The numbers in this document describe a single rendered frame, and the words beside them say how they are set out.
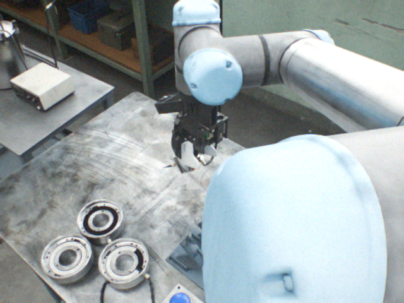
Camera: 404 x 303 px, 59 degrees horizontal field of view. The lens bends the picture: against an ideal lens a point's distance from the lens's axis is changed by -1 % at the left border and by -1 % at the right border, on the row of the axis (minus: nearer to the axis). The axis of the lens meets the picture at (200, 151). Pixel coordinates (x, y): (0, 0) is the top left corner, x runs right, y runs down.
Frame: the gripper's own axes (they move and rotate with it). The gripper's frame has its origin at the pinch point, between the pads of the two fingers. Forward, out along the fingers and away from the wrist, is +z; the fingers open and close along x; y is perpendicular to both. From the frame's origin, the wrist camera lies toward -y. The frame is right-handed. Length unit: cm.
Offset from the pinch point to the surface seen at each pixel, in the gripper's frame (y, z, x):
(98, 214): -12.3, 12.8, -18.7
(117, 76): -165, 82, 90
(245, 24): -85, 33, 133
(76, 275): -2.8, 13.0, -31.2
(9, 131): -75, 24, -15
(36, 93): -76, 15, -1
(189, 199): -1.3, 14.7, 0.5
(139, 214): -7.0, 15.1, -10.9
